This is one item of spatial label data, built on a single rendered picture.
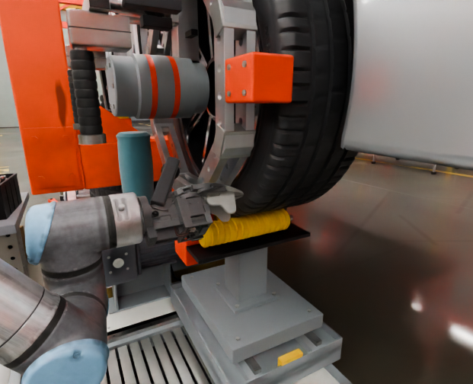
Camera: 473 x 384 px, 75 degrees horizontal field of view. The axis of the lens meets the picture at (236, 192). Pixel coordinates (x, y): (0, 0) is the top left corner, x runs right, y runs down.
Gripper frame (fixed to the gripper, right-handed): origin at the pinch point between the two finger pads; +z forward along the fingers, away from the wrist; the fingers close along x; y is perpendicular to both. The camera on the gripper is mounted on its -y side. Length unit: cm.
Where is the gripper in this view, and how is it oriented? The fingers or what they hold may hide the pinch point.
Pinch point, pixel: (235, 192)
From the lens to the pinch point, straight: 64.7
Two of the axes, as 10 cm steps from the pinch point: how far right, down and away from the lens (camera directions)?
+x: 3.3, -5.1, -7.9
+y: 3.3, 8.5, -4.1
